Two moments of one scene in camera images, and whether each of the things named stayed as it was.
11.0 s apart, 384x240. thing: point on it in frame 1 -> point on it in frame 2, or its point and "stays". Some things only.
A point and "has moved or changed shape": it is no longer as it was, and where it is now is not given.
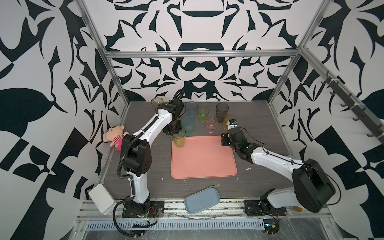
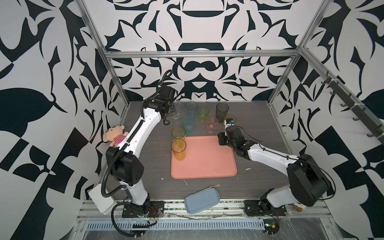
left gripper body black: x=174 y=127 -> x=168 y=106
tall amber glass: x=154 y=101 has moved or changed shape
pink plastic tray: x=202 y=157 stays
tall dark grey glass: x=222 y=109 stays
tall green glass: x=179 y=138 stays
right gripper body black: x=227 y=141 stays
